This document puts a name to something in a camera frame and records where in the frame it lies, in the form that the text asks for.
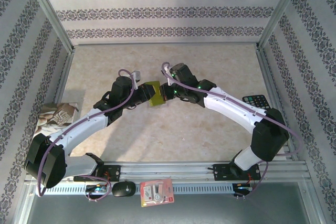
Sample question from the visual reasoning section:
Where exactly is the photo cover book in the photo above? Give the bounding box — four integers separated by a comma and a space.
33, 102, 79, 141

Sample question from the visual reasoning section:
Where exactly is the green card holder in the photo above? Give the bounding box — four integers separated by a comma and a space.
145, 80, 166, 107

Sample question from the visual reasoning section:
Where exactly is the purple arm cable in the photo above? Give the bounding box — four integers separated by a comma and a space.
36, 68, 137, 204
160, 61, 302, 201

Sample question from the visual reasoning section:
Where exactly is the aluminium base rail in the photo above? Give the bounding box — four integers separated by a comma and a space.
25, 161, 308, 183

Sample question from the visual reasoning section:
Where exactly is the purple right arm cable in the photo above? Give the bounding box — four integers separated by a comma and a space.
160, 61, 302, 201

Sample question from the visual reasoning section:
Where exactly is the aluminium table side rail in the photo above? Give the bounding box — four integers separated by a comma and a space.
256, 47, 300, 162
54, 48, 76, 104

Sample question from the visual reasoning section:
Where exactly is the slotted grey cable duct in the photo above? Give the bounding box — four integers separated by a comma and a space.
35, 184, 234, 196

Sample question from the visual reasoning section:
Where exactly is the black remote control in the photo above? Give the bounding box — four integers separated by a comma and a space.
241, 94, 271, 109

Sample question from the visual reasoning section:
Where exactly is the aluminium frame post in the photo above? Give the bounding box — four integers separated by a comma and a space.
22, 0, 76, 54
256, 0, 308, 51

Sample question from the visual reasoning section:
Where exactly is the aluminium wall foot rail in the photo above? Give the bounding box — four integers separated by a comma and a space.
72, 41, 259, 49

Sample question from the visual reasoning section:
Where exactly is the small controller circuit board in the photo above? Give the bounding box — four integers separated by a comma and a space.
84, 184, 110, 195
234, 184, 255, 193

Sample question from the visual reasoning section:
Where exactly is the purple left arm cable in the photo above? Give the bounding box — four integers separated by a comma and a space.
36, 68, 137, 204

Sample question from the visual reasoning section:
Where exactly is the grey metal sheet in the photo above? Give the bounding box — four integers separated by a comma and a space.
15, 182, 323, 224

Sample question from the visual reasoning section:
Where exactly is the red USB drive package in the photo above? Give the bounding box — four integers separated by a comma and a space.
139, 178, 175, 208

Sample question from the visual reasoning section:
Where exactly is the black computer mouse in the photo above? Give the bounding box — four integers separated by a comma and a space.
112, 181, 137, 198

